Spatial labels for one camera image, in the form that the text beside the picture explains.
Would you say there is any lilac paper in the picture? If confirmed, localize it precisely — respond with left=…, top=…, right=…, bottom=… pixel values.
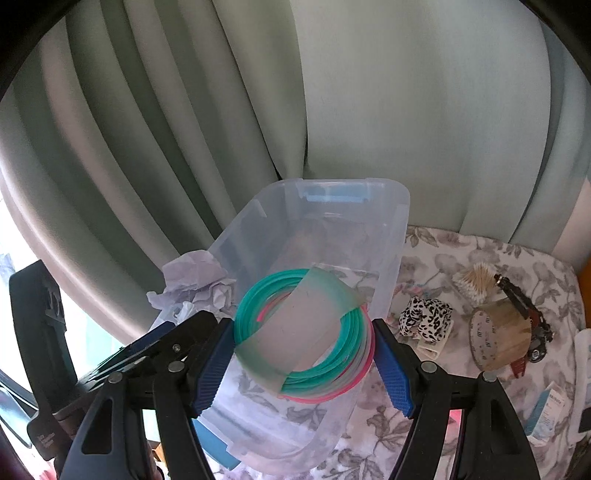
left=146, top=250, right=235, bottom=330

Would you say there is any leopard print scrunchie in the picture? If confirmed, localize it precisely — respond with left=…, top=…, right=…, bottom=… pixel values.
left=399, top=296, right=453, bottom=344

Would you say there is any teal pink filament coil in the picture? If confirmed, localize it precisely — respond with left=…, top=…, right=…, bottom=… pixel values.
left=235, top=267, right=376, bottom=404

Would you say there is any floral grey table cloth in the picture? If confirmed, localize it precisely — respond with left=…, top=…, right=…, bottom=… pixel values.
left=301, top=226, right=585, bottom=479

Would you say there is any red hair claw clip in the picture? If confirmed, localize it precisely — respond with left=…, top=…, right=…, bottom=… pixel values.
left=510, top=307, right=547, bottom=378

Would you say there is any cotton swab bundle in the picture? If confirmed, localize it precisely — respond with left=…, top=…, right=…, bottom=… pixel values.
left=452, top=262, right=496, bottom=305

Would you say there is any small white blue box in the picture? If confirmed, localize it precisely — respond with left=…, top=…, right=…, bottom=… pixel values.
left=525, top=382, right=567, bottom=447

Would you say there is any black toy car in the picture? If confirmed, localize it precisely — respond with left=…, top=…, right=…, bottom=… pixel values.
left=494, top=274, right=554, bottom=363

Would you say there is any clear plastic storage bin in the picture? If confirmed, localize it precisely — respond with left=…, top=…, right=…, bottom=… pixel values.
left=197, top=179, right=410, bottom=476

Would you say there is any pale green curtain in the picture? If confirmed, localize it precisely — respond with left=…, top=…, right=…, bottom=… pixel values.
left=1, top=1, right=590, bottom=342

